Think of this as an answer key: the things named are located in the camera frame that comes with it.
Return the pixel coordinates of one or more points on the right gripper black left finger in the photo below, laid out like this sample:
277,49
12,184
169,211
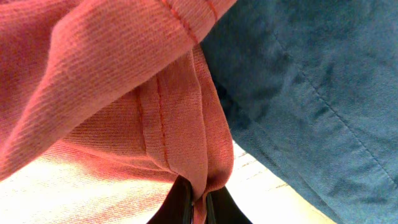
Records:
177,207

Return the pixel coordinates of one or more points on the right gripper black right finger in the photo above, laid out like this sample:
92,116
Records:
222,209

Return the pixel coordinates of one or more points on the orange printed t-shirt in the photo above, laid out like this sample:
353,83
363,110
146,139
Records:
107,109

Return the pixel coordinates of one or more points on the navy blue garment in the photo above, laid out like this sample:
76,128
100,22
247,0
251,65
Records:
309,88

